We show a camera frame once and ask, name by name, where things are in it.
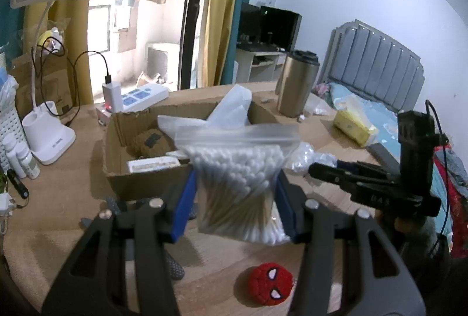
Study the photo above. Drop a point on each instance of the cartoon tissue pack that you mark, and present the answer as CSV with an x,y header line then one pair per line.
x,y
152,164

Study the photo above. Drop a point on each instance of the small white wall charger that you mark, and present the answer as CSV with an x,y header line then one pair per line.
x,y
7,205

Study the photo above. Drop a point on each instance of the yellow tissue pack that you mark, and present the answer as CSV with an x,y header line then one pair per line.
x,y
351,119

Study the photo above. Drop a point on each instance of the yellow teal right curtain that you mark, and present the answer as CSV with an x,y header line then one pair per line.
x,y
220,26

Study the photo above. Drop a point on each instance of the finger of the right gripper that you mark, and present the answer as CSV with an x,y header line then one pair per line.
x,y
362,184
365,169

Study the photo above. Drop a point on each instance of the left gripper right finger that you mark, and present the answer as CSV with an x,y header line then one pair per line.
x,y
375,279

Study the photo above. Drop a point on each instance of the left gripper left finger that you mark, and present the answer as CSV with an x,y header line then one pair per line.
x,y
92,279

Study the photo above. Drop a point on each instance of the clear plastic bag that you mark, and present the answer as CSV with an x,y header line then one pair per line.
x,y
303,156

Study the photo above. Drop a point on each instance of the white computer desk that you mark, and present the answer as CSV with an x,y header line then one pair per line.
x,y
258,66

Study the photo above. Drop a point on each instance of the black computer monitor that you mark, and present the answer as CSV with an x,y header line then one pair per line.
x,y
267,29

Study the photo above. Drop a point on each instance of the steel travel mug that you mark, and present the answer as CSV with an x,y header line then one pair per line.
x,y
296,81

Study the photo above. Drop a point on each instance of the brown plush bear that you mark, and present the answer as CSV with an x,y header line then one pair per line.
x,y
150,143

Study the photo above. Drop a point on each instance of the white plastic basket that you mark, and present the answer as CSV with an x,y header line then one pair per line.
x,y
10,123

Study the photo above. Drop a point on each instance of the small white pill bottle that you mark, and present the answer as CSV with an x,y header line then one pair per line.
x,y
27,161

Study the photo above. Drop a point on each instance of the white paper towel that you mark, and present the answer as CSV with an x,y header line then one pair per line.
x,y
230,113

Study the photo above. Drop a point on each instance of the red spiderman plush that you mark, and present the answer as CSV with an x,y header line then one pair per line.
x,y
270,284

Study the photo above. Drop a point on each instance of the white power strip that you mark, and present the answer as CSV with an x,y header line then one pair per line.
x,y
136,100

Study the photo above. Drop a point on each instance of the white usb charger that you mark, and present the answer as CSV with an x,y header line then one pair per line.
x,y
113,97

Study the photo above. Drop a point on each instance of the bag of cotton swabs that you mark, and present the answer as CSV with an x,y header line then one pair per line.
x,y
237,172

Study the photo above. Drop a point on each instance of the brown cardboard box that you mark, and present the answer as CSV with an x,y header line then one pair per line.
x,y
130,136

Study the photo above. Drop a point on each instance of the grey bed headboard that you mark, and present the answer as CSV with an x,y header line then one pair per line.
x,y
373,65

